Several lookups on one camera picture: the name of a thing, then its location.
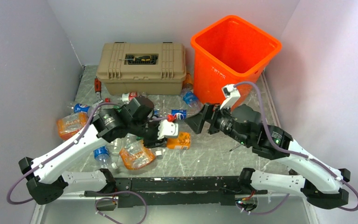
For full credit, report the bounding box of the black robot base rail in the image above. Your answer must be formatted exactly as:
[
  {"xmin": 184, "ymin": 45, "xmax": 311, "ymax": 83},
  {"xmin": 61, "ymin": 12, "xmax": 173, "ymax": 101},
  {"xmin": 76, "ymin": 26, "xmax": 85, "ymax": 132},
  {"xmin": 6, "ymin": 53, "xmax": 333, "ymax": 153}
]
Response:
[{"xmin": 84, "ymin": 176, "xmax": 267, "ymax": 208}]

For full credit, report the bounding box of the blue label bottle near bin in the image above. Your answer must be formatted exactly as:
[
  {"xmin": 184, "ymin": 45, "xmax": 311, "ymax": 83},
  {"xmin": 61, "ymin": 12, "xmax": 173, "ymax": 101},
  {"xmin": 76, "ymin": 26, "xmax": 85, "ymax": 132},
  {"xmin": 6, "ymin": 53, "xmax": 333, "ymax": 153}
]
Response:
[{"xmin": 180, "ymin": 88, "xmax": 203, "ymax": 116}]

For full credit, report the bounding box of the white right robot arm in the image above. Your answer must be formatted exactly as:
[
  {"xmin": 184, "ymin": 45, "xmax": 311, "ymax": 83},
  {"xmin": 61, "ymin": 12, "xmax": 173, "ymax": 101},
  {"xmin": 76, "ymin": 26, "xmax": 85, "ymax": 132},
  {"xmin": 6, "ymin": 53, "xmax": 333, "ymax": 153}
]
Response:
[{"xmin": 184, "ymin": 104, "xmax": 350, "ymax": 210}]

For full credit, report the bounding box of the small orange juice bottle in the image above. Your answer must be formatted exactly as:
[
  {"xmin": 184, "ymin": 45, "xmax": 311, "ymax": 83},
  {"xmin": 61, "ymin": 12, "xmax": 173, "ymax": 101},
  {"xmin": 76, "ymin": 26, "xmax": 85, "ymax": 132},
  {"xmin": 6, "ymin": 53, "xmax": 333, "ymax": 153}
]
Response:
[{"xmin": 166, "ymin": 132, "xmax": 191, "ymax": 150}]

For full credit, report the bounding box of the orange plastic bin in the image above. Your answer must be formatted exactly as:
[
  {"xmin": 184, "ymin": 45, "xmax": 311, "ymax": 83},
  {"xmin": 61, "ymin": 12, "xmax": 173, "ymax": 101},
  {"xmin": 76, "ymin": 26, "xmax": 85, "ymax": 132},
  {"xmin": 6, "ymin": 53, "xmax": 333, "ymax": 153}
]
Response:
[{"xmin": 191, "ymin": 15, "xmax": 282, "ymax": 103}]

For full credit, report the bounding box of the blue label bottle front left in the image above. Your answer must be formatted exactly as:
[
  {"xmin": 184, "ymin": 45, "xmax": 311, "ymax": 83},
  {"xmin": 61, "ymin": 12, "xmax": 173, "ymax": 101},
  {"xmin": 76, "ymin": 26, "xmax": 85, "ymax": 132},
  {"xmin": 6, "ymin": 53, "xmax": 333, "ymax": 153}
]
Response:
[{"xmin": 93, "ymin": 146, "xmax": 118, "ymax": 170}]

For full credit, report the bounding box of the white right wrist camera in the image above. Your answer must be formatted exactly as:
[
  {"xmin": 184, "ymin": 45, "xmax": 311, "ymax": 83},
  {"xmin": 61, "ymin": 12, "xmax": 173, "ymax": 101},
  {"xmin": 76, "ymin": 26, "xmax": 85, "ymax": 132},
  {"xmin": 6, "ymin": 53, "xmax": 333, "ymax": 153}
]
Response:
[{"xmin": 220, "ymin": 84, "xmax": 241, "ymax": 110}]

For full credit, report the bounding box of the tan plastic toolbox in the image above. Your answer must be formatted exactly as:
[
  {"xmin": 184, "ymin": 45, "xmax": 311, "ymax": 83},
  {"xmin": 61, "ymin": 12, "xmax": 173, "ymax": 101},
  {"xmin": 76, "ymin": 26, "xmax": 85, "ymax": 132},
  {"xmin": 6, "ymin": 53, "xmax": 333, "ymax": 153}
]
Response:
[{"xmin": 96, "ymin": 42, "xmax": 186, "ymax": 95}]

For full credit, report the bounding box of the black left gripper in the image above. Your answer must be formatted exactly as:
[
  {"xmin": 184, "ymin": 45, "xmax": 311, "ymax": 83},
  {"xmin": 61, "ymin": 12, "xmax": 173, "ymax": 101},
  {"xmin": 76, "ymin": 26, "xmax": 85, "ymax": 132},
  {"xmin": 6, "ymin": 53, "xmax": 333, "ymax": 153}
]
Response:
[{"xmin": 129, "ymin": 116, "xmax": 168, "ymax": 148}]

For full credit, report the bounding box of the black yellow screwdriver on toolbox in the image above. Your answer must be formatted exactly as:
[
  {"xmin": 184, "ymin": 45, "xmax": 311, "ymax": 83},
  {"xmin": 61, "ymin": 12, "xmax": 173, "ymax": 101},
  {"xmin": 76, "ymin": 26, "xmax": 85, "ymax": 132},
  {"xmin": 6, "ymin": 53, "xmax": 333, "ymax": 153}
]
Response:
[{"xmin": 124, "ymin": 55, "xmax": 151, "ymax": 62}]

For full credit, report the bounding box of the red label clear bottle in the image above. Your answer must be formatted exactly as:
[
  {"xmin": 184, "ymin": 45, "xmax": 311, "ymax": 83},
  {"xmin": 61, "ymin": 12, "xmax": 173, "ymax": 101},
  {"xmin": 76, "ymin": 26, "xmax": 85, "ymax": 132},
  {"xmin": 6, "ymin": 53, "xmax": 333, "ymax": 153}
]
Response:
[{"xmin": 117, "ymin": 91, "xmax": 148, "ymax": 103}]

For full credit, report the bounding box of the red handled tool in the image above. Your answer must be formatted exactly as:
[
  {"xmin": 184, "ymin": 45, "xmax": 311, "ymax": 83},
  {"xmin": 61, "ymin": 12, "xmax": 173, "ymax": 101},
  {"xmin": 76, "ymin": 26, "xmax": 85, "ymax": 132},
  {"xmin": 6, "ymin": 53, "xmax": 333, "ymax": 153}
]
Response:
[{"xmin": 94, "ymin": 77, "xmax": 104, "ymax": 105}]

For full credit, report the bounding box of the pepsi bottle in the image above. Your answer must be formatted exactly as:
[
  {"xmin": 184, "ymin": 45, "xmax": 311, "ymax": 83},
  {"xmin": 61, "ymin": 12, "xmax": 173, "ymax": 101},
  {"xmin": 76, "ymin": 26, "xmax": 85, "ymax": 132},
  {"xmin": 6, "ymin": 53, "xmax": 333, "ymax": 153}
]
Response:
[
  {"xmin": 171, "ymin": 109, "xmax": 187, "ymax": 120},
  {"xmin": 65, "ymin": 101, "xmax": 100, "ymax": 117}
]

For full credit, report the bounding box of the orange bottle behind toolbox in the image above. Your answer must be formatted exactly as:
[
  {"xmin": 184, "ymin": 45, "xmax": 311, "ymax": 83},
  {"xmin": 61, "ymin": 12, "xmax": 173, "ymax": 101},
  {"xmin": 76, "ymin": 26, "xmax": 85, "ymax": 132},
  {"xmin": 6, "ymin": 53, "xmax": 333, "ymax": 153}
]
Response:
[{"xmin": 182, "ymin": 72, "xmax": 193, "ymax": 90}]

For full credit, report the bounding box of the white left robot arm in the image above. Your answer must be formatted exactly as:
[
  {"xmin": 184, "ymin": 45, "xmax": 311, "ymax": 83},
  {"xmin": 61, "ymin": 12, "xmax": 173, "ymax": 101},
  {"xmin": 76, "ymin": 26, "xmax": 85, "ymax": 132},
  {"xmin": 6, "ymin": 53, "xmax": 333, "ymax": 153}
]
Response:
[{"xmin": 19, "ymin": 97, "xmax": 179, "ymax": 205}]

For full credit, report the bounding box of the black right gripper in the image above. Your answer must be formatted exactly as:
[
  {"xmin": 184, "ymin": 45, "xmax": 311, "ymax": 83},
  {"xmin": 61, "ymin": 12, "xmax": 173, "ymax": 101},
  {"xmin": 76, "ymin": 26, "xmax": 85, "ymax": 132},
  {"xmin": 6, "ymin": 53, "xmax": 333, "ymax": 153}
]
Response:
[{"xmin": 185, "ymin": 100, "xmax": 250, "ymax": 147}]

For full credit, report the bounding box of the large orange label bottle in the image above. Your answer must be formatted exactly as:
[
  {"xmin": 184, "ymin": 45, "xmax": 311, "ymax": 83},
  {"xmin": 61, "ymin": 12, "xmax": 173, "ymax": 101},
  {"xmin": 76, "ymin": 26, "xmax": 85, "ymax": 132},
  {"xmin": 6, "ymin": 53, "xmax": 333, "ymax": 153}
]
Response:
[{"xmin": 119, "ymin": 140, "xmax": 156, "ymax": 170}]

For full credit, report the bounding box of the crushed orange label bottle left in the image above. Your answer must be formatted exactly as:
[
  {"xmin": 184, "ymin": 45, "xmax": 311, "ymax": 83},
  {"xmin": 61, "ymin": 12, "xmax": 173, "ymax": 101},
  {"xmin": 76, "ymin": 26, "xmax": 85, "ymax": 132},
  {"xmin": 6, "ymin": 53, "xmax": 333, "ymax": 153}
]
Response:
[{"xmin": 56, "ymin": 112, "xmax": 89, "ymax": 140}]

